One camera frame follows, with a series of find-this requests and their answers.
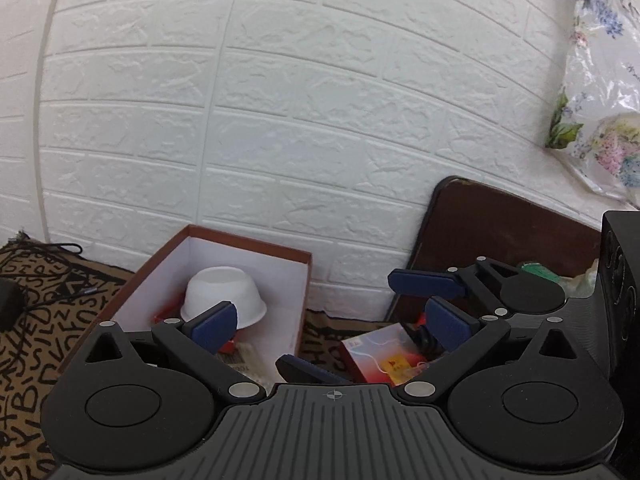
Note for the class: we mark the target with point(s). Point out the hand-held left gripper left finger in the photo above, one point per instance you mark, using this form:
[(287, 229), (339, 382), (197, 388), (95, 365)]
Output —
[(215, 325)]

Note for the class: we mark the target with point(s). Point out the green roll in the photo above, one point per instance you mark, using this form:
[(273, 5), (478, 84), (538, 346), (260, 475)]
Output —
[(537, 269)]

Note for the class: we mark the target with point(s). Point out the letter printed mat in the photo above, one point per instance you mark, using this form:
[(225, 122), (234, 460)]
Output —
[(30, 360)]

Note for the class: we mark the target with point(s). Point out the brown storage box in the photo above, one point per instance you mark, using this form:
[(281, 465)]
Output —
[(285, 300)]

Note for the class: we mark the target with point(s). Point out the red box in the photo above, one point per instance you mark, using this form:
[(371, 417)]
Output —
[(375, 355)]

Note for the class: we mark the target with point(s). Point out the dark brown board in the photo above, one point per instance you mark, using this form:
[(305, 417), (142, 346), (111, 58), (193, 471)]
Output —
[(475, 220)]

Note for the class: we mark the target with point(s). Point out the floral plastic bag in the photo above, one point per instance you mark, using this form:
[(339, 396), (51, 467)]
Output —
[(600, 110)]

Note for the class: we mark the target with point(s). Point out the white plastic bowl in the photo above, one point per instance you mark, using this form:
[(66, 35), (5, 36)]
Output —
[(220, 285)]

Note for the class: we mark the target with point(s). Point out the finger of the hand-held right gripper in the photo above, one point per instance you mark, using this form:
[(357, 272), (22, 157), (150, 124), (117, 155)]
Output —
[(425, 282), (310, 370)]

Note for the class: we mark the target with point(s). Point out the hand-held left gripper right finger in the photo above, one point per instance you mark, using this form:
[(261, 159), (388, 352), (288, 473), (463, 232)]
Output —
[(450, 325)]

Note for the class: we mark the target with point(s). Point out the black power adapter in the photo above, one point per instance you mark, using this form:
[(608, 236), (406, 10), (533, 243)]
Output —
[(9, 305)]

